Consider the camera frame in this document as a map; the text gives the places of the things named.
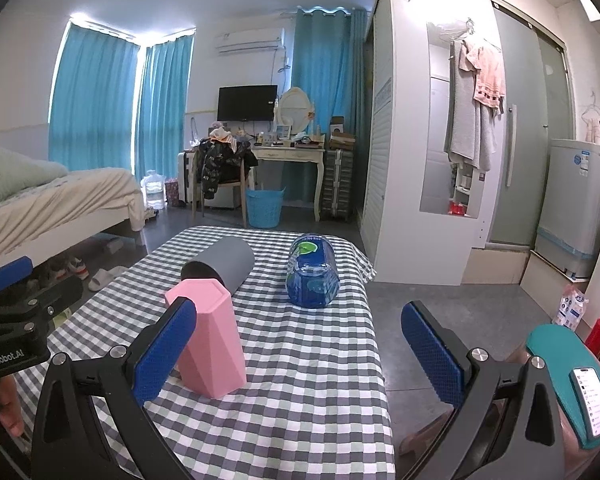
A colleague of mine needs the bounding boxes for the blue curtain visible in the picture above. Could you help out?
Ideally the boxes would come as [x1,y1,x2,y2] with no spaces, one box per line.
[47,22,141,172]
[135,35,196,202]
[290,7,370,207]

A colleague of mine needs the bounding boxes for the white bed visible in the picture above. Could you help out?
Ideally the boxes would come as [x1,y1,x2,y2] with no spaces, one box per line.
[0,142,147,272]

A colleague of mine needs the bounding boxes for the white air conditioner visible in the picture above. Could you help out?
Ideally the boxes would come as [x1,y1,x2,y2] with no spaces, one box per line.
[214,27,286,56]

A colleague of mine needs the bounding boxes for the blue transparent cup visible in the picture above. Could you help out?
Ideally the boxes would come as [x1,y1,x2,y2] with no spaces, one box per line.
[286,233,342,308]

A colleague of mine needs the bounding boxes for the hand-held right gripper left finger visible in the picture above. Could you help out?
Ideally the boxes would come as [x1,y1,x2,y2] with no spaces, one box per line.
[30,296,201,480]

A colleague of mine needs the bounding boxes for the pink faceted cup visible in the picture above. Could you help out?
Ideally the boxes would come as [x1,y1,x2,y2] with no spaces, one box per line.
[165,280,247,400]

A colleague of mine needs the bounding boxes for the clear water jug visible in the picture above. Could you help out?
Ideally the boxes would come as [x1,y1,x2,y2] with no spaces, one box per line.
[142,170,167,210]

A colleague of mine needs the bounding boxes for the white wardrobe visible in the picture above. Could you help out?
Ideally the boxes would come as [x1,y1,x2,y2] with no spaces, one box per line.
[358,0,503,286]

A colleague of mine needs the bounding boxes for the white wipes packet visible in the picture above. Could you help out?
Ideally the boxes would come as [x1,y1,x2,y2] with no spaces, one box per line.
[554,285,589,331]

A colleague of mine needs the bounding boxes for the white washing machine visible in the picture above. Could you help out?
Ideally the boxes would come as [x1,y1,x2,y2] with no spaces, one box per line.
[532,139,600,281]

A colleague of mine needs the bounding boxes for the grey cup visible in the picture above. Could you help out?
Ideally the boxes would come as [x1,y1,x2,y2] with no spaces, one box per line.
[181,236,256,296]

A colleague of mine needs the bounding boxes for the grey hanging towel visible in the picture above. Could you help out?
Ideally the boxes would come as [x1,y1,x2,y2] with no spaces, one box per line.
[445,40,498,173]

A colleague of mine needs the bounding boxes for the dark patterned jacket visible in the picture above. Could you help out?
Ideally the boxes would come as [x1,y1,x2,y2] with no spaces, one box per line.
[196,137,259,200]

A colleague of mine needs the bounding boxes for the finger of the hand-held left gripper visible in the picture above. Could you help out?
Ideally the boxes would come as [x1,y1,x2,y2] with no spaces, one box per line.
[0,256,82,335]

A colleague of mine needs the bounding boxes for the blue laundry basket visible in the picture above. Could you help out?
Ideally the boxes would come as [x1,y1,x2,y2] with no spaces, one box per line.
[245,187,287,227]

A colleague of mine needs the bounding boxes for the white suitcase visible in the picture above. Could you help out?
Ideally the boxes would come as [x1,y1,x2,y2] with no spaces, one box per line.
[177,151,197,207]

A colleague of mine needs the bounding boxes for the smartphone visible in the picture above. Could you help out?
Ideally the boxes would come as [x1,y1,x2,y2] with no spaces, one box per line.
[570,367,600,437]

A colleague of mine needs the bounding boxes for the oval vanity mirror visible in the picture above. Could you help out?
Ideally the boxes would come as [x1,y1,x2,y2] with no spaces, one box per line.
[275,87,315,133]

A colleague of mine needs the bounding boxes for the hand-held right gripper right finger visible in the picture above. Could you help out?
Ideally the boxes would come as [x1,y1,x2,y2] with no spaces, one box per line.
[400,301,571,480]

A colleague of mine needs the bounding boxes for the checkered tablecloth table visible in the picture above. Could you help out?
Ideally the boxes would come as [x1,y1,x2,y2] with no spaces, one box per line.
[10,226,398,480]

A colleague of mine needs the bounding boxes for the silver suitcase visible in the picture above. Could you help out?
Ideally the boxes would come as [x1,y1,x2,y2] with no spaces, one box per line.
[325,149,355,221]

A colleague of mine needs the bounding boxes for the pink hanging towel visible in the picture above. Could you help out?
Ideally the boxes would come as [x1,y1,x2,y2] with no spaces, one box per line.
[472,42,507,111]

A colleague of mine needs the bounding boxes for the white sneakers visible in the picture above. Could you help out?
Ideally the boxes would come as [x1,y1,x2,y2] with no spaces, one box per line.
[47,257,89,281]

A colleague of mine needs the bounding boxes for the wooden chair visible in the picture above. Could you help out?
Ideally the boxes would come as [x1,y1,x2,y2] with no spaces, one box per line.
[192,150,249,228]

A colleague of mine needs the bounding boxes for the frosted glass door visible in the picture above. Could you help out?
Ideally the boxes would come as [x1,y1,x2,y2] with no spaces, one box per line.
[485,0,576,252]

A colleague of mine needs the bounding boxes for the person's left hand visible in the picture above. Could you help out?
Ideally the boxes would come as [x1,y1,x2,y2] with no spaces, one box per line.
[0,375,29,442]

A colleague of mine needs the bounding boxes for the cardboard box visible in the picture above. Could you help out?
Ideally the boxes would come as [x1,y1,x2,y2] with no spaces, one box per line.
[328,117,357,150]

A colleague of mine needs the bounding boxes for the white slipper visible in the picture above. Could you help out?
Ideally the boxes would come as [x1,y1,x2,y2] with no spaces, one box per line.
[88,266,129,292]

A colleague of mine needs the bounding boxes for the pale green blanket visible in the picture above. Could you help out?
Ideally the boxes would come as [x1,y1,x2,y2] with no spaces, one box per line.
[0,142,70,207]

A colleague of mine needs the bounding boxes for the white dressing table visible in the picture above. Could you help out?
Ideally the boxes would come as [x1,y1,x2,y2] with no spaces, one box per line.
[250,141,327,223]

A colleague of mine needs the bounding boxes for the black television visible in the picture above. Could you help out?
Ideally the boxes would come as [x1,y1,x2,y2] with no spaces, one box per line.
[217,85,279,122]

